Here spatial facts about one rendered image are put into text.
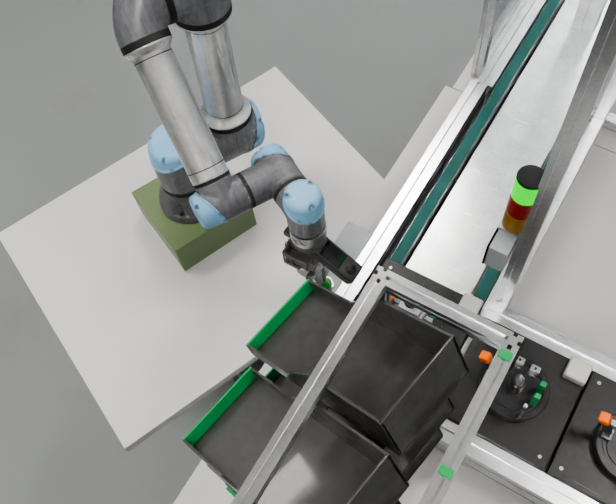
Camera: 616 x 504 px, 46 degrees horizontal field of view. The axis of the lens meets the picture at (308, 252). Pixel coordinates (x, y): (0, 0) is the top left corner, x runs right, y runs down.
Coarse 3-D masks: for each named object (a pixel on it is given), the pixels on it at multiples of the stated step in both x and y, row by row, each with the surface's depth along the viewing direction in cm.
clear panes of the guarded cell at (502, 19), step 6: (504, 0) 190; (510, 0) 197; (516, 0) 204; (504, 6) 193; (510, 6) 200; (516, 6) 207; (498, 12) 190; (504, 12) 197; (510, 12) 204; (498, 18) 194; (504, 18) 200; (498, 24) 197; (504, 24) 204; (498, 30) 200; (492, 36) 197; (498, 36) 204; (492, 42) 201
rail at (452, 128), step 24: (480, 96) 186; (456, 120) 184; (432, 144) 180; (456, 144) 187; (432, 168) 177; (408, 192) 175; (384, 216) 172; (408, 216) 175; (384, 240) 169; (360, 264) 166; (360, 288) 164
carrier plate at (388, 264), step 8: (384, 264) 165; (392, 264) 165; (400, 264) 164; (400, 272) 164; (408, 272) 163; (416, 272) 163; (416, 280) 162; (424, 280) 162; (432, 280) 162; (432, 288) 161; (440, 288) 161; (448, 288) 161; (448, 296) 160; (456, 296) 160; (448, 328) 156; (456, 336) 156; (464, 336) 155
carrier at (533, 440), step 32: (480, 352) 153; (544, 352) 152; (512, 384) 144; (544, 384) 142; (576, 384) 149; (448, 416) 148; (512, 416) 145; (544, 416) 146; (512, 448) 144; (544, 448) 143
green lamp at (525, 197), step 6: (516, 180) 122; (516, 186) 122; (516, 192) 123; (522, 192) 122; (528, 192) 121; (534, 192) 121; (516, 198) 124; (522, 198) 123; (528, 198) 122; (534, 198) 123; (522, 204) 124; (528, 204) 124
